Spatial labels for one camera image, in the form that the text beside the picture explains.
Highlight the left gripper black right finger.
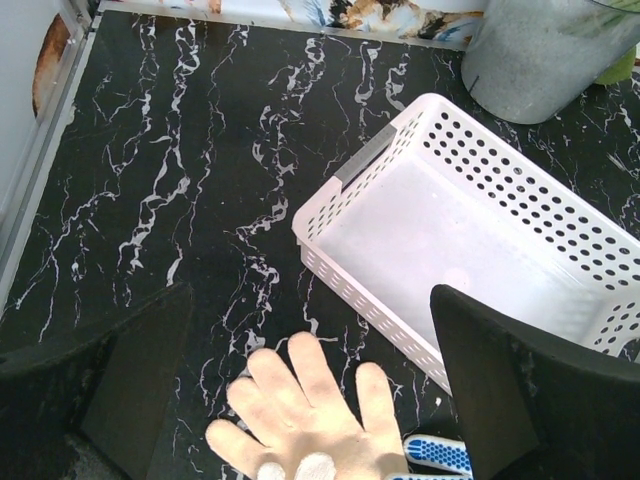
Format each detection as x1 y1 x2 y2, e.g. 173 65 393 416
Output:
430 285 639 479

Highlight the grey metal bucket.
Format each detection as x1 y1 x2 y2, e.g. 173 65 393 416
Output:
461 1 639 125

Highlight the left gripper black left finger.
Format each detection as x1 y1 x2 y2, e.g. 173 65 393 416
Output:
1 283 193 479

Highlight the blue dotted white glove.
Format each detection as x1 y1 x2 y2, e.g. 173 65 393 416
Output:
386 434 473 480

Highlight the white perforated storage basket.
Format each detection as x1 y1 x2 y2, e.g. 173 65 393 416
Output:
292 93 639 388

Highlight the cream knit glove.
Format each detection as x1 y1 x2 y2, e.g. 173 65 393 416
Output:
205 332 408 479

